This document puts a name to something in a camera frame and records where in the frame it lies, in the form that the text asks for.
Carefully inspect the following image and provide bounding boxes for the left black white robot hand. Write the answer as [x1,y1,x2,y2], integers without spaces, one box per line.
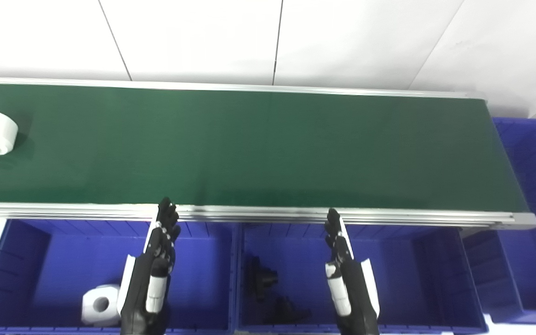
[118,197,181,335]

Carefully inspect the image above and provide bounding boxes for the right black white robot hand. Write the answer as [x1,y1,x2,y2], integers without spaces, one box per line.
[324,208,381,335]

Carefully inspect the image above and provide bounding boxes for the black plastic part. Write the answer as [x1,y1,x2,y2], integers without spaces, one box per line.
[246,256,279,301]
[263,295,313,326]

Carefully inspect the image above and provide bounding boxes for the green conveyor belt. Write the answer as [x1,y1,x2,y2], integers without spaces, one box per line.
[0,77,536,231]
[0,83,529,214]

